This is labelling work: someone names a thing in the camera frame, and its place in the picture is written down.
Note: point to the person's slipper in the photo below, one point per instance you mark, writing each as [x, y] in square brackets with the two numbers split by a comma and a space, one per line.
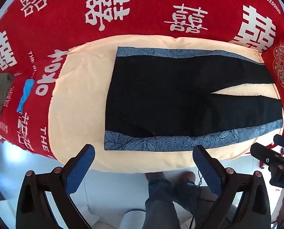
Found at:
[155, 176]
[188, 176]

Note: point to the khaki garment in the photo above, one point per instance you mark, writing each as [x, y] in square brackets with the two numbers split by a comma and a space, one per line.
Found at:
[0, 90]

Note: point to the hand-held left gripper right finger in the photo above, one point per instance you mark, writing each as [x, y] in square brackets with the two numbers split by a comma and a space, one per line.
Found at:
[207, 169]

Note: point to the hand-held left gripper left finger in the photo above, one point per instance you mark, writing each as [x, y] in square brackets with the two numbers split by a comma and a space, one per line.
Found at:
[80, 169]

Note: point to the red patterned cushion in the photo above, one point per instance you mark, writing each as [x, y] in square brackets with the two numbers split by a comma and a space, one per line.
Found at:
[283, 69]

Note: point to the red printed blanket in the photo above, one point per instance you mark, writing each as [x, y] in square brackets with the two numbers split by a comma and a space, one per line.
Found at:
[156, 7]

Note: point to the cream blanket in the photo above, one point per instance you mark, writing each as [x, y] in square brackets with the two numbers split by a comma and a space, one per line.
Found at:
[82, 95]

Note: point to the white plastic stool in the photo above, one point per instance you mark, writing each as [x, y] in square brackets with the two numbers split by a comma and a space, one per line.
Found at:
[132, 220]

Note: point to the person's right leg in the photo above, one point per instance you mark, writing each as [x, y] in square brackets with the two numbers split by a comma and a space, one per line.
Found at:
[187, 195]

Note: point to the person's left slipper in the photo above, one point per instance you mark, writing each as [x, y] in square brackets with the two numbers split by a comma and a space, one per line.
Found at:
[155, 176]

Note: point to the blue glove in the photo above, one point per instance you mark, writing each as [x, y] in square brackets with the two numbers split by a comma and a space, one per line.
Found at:
[26, 93]

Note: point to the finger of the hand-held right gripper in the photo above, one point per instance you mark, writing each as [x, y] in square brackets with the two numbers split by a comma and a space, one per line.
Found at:
[263, 153]
[283, 141]

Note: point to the person's left leg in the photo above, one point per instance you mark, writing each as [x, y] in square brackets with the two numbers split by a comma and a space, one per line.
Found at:
[157, 202]

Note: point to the black pants with blue trim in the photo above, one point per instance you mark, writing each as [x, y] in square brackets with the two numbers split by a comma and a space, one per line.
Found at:
[170, 95]

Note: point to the person's leg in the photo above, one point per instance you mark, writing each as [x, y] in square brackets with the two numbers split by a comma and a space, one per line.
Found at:
[187, 195]
[157, 202]

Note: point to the person's right slipper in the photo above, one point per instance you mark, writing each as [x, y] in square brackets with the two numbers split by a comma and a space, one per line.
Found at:
[188, 176]

